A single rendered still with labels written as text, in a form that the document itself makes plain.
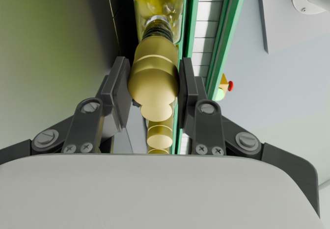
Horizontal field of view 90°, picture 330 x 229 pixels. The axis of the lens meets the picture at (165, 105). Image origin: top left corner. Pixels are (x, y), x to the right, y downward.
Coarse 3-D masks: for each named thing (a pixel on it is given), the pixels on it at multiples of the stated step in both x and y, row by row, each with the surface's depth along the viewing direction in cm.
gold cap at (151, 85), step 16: (144, 48) 12; (160, 48) 11; (144, 64) 10; (160, 64) 10; (176, 64) 12; (128, 80) 10; (144, 80) 10; (160, 80) 10; (176, 80) 10; (144, 96) 11; (160, 96) 11; (176, 96) 11
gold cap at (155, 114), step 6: (144, 108) 17; (150, 108) 17; (156, 108) 17; (162, 108) 17; (168, 108) 17; (144, 114) 17; (150, 114) 17; (156, 114) 17; (162, 114) 17; (168, 114) 17; (150, 120) 18; (156, 120) 18; (162, 120) 18
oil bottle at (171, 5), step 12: (144, 0) 17; (156, 0) 17; (168, 0) 17; (180, 0) 17; (144, 12) 17; (156, 12) 17; (168, 12) 17; (180, 12) 18; (144, 24) 18; (180, 24) 18; (180, 36) 20
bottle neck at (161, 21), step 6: (150, 18) 17; (156, 18) 16; (162, 18) 17; (150, 24) 15; (156, 24) 15; (162, 24) 15; (168, 24) 17; (144, 30) 16; (150, 30) 14; (156, 30) 14; (162, 30) 14; (168, 30) 15; (144, 36) 14; (162, 36) 14; (168, 36) 14
